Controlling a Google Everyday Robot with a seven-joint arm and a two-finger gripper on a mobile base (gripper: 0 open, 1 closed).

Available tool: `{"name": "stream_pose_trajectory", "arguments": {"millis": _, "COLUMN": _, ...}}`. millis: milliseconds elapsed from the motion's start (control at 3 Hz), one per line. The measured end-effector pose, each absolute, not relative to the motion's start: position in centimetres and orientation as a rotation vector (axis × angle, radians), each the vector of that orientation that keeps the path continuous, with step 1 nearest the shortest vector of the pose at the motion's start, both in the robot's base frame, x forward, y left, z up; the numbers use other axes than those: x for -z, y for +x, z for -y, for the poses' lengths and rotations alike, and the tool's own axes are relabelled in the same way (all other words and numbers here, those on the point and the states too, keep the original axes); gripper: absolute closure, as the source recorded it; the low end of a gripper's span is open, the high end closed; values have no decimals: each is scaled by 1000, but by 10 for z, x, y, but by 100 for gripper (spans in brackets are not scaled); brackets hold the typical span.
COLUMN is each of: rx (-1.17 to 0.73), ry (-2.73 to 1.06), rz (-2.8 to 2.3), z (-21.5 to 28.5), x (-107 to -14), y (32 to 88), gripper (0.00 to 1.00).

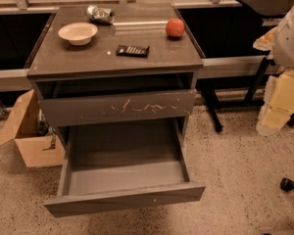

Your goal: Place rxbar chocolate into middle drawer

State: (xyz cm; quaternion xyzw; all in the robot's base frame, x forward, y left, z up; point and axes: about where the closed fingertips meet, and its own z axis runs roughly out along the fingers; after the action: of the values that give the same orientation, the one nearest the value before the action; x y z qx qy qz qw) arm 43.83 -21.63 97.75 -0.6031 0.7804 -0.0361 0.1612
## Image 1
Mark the grey drawer cabinet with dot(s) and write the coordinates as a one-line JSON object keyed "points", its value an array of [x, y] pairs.
{"points": [[61, 70]]}

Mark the open grey drawer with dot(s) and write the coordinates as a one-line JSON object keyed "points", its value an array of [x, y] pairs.
{"points": [[124, 165]]}

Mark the crushed green soda can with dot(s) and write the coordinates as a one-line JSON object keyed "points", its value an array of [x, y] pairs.
{"points": [[100, 15]]}

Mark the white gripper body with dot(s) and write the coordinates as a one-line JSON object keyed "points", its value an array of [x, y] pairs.
{"points": [[290, 41]]}

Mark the bottle in cardboard box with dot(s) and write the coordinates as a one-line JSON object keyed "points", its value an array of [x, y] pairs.
{"points": [[42, 125]]}

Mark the white ceramic bowl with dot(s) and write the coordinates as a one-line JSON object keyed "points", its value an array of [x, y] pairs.
{"points": [[78, 34]]}

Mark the black side table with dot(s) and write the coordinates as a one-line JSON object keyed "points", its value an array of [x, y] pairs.
{"points": [[267, 10]]}

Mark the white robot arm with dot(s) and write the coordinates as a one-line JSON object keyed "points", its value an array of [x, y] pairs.
{"points": [[282, 53]]}

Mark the closed scratched grey drawer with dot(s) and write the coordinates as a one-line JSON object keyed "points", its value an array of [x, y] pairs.
{"points": [[122, 107]]}

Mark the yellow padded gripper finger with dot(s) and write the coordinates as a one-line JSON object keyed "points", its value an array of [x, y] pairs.
{"points": [[279, 102]]}

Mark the cardboard box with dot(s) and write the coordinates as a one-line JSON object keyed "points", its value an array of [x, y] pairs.
{"points": [[21, 126]]}

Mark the black office chair caster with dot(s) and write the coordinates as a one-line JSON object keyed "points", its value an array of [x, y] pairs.
{"points": [[287, 184]]}

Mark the red apple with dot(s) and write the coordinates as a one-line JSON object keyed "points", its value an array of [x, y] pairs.
{"points": [[175, 28]]}

